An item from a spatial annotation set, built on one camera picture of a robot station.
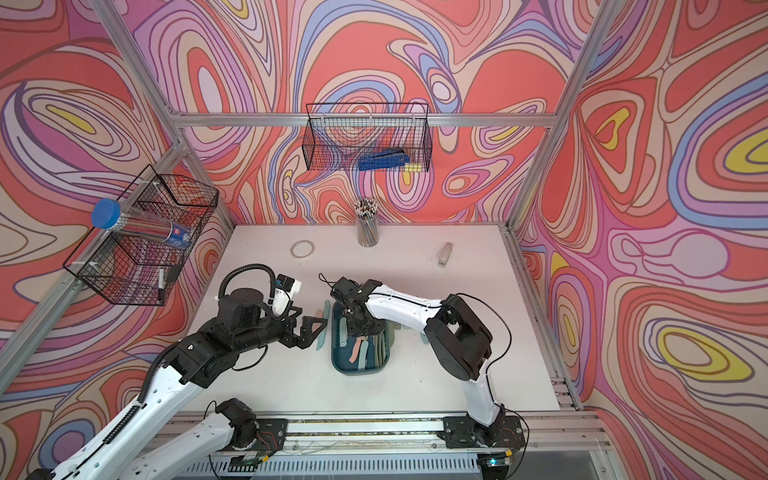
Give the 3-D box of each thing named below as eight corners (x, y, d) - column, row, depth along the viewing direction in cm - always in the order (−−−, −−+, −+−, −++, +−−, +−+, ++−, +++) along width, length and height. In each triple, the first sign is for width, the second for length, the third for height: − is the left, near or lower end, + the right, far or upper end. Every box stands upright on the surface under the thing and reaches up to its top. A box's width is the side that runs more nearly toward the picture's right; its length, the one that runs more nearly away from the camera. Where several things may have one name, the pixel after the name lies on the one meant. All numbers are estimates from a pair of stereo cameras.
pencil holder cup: (358, 247, 117) (354, 209, 102) (364, 235, 121) (361, 197, 106) (374, 251, 116) (372, 213, 100) (379, 238, 120) (378, 200, 105)
